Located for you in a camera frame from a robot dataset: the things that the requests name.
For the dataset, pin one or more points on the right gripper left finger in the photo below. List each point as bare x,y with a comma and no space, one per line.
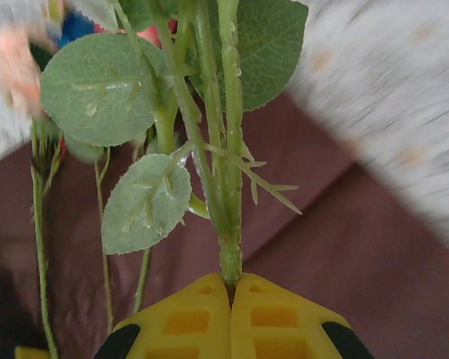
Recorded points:
217,318

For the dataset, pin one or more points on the dark blue fake rose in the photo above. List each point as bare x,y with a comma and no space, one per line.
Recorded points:
75,26

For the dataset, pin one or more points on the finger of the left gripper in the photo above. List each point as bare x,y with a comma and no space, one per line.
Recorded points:
31,353

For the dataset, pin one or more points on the peach fake flower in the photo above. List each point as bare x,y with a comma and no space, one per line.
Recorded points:
15,67

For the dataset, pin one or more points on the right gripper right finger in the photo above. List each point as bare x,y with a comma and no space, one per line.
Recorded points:
243,318

